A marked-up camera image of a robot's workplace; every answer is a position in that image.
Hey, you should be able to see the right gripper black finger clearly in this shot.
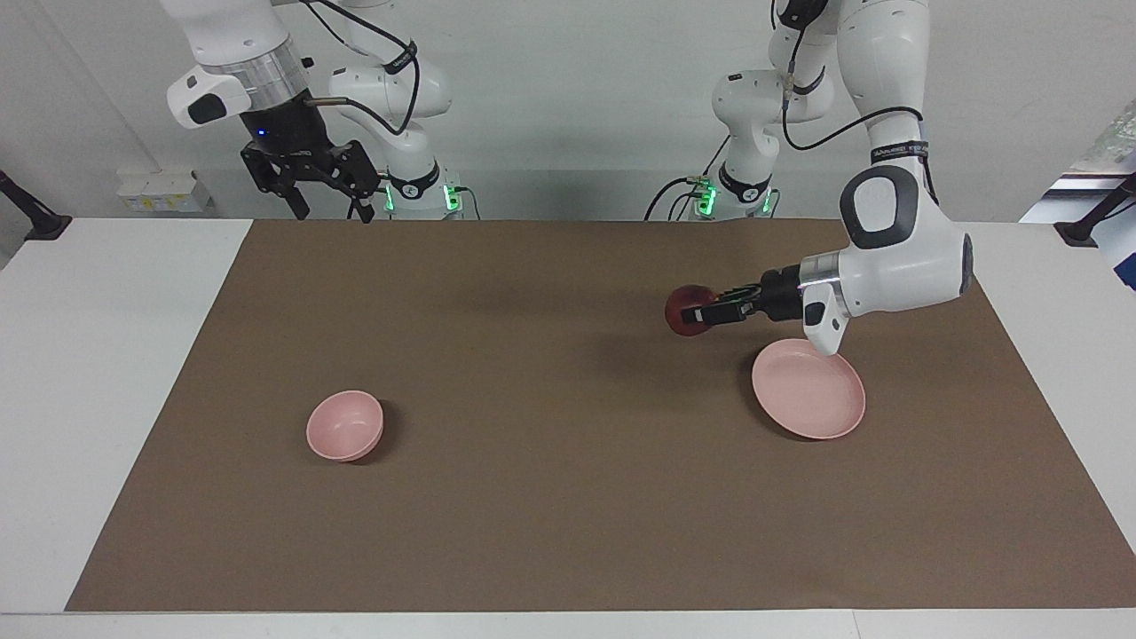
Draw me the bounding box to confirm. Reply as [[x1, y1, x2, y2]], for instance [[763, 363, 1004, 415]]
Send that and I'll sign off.
[[311, 140, 383, 223], [241, 146, 312, 221]]

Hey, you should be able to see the red apple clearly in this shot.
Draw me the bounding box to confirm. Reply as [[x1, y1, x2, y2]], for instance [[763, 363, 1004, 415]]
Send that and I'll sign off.
[[666, 286, 718, 338]]

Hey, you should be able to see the pink plate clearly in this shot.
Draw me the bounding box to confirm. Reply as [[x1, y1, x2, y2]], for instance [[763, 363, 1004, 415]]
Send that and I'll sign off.
[[752, 338, 866, 440]]

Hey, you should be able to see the pink bowl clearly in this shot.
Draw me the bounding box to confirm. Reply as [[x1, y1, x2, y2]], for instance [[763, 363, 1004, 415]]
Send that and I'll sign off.
[[306, 390, 385, 462]]

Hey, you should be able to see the brown table mat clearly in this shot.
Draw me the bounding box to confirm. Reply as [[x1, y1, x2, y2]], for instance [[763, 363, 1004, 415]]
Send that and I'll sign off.
[[67, 220, 1136, 611]]

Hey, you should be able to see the blue object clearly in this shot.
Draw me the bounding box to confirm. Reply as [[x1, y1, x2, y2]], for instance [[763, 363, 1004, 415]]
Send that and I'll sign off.
[[1100, 217, 1136, 292]]

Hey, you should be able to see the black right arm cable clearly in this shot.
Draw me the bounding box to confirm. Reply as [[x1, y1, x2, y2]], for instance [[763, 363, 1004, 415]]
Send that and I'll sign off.
[[302, 0, 420, 134]]

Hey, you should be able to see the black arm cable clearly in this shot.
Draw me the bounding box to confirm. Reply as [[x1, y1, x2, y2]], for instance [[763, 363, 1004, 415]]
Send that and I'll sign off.
[[779, 27, 935, 205], [302, 0, 420, 134]]

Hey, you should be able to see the white wall socket box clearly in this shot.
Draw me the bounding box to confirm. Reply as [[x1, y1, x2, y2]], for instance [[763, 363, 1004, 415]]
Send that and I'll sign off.
[[117, 171, 214, 214]]

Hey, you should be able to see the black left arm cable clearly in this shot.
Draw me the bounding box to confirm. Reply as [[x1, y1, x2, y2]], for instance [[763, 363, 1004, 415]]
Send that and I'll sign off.
[[779, 27, 935, 205]]

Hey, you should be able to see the black table clamp mount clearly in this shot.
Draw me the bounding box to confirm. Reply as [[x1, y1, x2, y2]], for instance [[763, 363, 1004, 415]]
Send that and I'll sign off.
[[0, 169, 72, 241], [1054, 173, 1136, 248]]

